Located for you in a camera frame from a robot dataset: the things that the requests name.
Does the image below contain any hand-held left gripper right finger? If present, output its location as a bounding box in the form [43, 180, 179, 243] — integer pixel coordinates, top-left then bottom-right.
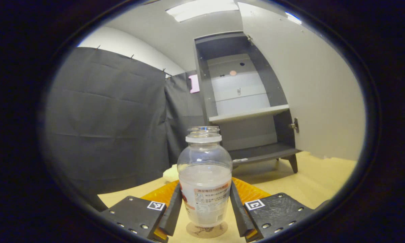
[229, 177, 315, 243]

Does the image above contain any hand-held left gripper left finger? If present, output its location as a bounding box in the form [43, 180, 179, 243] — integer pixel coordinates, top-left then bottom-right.
[99, 180, 183, 243]

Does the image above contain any round brown coaster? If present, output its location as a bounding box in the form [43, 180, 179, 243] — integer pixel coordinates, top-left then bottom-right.
[186, 221, 228, 239]

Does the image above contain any clear plastic bottle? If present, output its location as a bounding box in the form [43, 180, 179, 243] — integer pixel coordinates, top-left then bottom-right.
[177, 126, 233, 228]

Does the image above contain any dark grey cabinet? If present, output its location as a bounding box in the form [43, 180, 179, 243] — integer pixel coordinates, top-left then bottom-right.
[193, 31, 302, 173]

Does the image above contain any beige cabinet door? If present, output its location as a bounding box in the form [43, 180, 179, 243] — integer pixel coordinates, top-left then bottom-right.
[238, 2, 367, 162]

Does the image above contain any light cabinet shelf board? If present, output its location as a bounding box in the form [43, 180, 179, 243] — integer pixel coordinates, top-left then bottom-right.
[208, 104, 290, 124]

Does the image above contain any cream plush toy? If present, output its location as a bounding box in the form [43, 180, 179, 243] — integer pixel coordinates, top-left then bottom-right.
[163, 164, 180, 183]

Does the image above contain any black backdrop cloth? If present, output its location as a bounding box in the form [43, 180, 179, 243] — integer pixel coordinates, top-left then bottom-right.
[44, 47, 208, 203]

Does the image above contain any ceiling light panel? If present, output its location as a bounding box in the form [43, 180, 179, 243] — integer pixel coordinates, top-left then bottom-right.
[285, 11, 303, 25]
[165, 0, 239, 23]

